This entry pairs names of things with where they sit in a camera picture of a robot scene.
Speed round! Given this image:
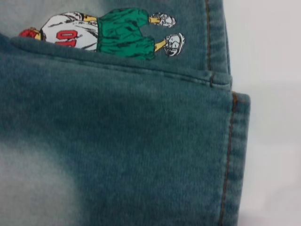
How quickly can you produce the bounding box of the blue denim shorts cartoon print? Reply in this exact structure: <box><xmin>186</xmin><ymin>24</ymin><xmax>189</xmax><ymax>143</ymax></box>
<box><xmin>0</xmin><ymin>0</ymin><xmax>251</xmax><ymax>226</ymax></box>

